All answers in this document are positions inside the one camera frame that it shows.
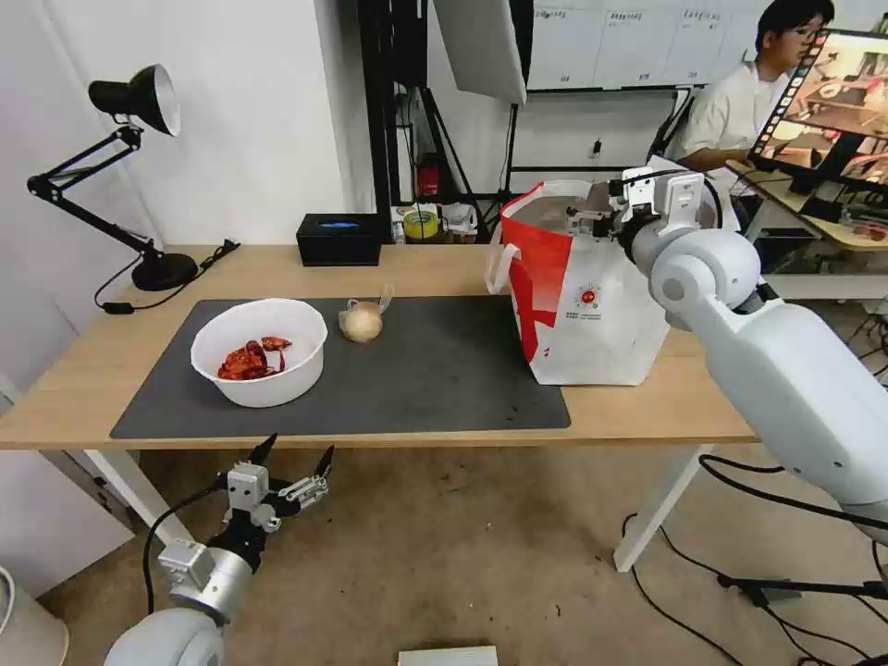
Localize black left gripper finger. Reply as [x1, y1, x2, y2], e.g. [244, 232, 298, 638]
[276, 445, 337, 520]
[232, 433, 278, 480]

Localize red white takeout bag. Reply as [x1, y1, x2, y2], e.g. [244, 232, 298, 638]
[483, 179, 724, 388]

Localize bun in clear plastic bag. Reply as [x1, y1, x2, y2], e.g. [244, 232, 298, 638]
[338, 282, 398, 345]

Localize white plastic bowl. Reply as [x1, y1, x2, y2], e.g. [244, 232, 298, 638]
[191, 297, 329, 409]

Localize black light stand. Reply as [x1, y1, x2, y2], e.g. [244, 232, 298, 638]
[415, 88, 520, 211]

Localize person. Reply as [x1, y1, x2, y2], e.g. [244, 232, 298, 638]
[667, 0, 838, 192]

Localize dark grey table mat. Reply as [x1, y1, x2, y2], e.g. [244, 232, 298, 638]
[109, 296, 573, 441]

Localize wooden side desk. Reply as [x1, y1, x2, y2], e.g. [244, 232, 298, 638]
[723, 158, 888, 301]

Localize whiteboard with papers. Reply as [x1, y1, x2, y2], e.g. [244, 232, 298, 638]
[525, 0, 768, 93]

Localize wooden table with white legs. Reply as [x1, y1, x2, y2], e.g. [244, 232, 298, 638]
[0, 241, 765, 574]

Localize white softbox panel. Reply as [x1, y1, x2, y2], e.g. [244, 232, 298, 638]
[430, 0, 529, 106]

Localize black desk lamp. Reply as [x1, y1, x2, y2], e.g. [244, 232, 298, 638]
[26, 63, 201, 293]

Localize white flat box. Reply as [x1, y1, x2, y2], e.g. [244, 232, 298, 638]
[396, 646, 500, 666]

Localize black tissue box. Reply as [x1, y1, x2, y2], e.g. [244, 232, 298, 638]
[295, 213, 384, 268]

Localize white round bin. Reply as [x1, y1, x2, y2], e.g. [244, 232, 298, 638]
[0, 564, 71, 666]

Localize computer monitor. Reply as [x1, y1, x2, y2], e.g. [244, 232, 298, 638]
[746, 27, 888, 197]

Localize black metal rack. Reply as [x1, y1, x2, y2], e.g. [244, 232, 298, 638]
[356, 0, 420, 217]

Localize black floor stand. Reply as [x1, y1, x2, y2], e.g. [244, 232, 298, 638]
[716, 571, 888, 611]

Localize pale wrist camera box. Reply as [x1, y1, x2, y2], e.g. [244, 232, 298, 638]
[227, 462, 270, 517]
[621, 167, 658, 207]

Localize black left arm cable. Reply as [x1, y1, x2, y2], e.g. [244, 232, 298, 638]
[141, 484, 234, 620]

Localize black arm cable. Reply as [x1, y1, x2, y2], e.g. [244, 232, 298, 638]
[141, 484, 234, 620]
[696, 451, 888, 532]

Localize black lamp cable with switch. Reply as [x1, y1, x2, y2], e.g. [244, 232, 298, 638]
[92, 238, 242, 317]

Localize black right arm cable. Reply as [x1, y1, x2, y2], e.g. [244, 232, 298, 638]
[696, 451, 888, 532]

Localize black floor cables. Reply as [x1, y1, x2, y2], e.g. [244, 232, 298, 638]
[619, 512, 888, 666]

